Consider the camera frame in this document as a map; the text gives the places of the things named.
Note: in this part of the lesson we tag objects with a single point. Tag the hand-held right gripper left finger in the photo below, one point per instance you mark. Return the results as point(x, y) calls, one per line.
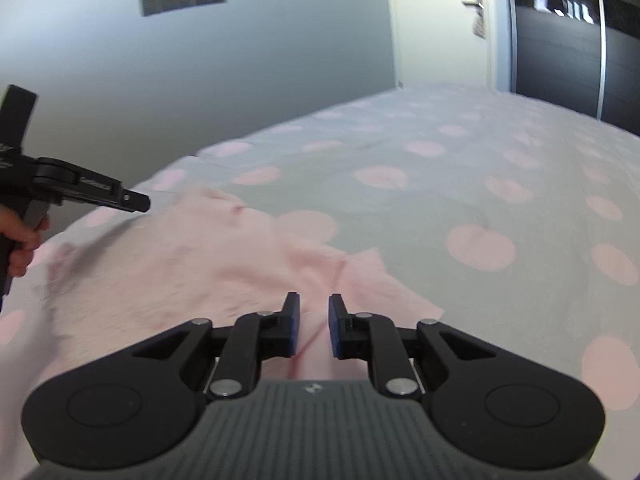
point(295, 320)

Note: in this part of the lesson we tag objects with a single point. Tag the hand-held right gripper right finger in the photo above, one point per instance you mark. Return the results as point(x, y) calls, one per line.
point(334, 325)

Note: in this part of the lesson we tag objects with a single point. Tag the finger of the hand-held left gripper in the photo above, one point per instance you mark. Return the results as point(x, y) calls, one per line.
point(115, 195)

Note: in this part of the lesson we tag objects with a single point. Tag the pink embossed fleece garment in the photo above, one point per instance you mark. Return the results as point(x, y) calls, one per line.
point(200, 260)

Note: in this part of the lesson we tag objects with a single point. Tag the person's left hand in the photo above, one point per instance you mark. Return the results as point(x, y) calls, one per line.
point(22, 257)

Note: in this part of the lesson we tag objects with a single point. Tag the grey blanket with pink dots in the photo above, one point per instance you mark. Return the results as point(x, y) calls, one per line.
point(450, 185)

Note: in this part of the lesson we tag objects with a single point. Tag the white door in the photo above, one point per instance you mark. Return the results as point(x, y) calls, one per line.
point(435, 25)

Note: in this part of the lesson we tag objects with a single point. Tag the dark wardrobe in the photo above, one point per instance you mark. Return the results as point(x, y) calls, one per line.
point(565, 60)

